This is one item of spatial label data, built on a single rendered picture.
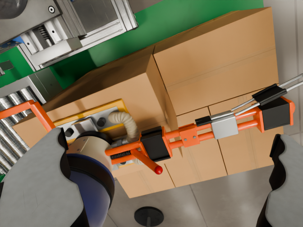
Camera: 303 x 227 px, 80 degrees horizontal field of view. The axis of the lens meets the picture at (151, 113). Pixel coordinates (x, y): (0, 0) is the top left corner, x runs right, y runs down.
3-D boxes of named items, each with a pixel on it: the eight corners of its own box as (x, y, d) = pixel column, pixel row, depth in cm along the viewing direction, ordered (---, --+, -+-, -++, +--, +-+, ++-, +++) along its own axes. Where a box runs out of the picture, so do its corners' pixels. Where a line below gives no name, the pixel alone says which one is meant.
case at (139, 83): (94, 143, 126) (67, 191, 90) (59, 92, 110) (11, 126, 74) (176, 115, 113) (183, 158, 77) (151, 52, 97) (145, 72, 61)
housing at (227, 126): (211, 133, 59) (215, 141, 55) (207, 115, 56) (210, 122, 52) (233, 126, 58) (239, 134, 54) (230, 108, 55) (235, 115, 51)
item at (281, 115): (254, 124, 57) (261, 133, 52) (250, 104, 54) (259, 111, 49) (282, 116, 55) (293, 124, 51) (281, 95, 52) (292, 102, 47)
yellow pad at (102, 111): (59, 143, 77) (53, 151, 72) (45, 124, 73) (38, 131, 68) (133, 120, 70) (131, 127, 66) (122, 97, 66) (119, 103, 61)
